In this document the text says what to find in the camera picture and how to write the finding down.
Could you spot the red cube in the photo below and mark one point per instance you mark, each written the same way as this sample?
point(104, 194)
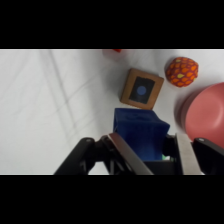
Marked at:
point(116, 50)

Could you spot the orange yellow-spotted ball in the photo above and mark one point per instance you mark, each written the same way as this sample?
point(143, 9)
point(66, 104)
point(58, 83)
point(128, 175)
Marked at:
point(182, 72)

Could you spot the blue cube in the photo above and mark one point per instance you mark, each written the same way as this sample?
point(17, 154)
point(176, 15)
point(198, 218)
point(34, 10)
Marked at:
point(141, 131)

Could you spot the pink bowl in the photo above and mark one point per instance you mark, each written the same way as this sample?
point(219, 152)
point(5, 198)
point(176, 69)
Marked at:
point(208, 113)

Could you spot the brown block with blue dot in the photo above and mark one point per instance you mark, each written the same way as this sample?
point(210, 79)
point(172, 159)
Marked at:
point(142, 89)

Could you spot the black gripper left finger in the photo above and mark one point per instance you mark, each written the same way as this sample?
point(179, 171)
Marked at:
point(128, 153)

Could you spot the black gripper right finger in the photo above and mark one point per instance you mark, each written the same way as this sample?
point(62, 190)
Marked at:
point(185, 153)

